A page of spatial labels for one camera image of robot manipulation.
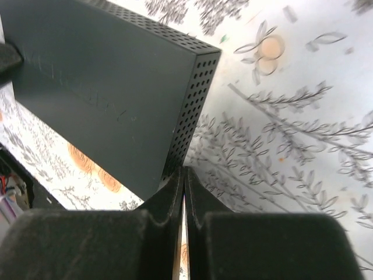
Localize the floral patterned table mat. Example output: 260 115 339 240
1 1 372 279

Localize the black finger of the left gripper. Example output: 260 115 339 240
0 43 23 83

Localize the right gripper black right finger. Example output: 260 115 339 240
184 167 363 279

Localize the black network switch box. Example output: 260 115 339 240
1 1 221 200

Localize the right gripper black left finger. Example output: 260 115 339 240
1 168 184 279

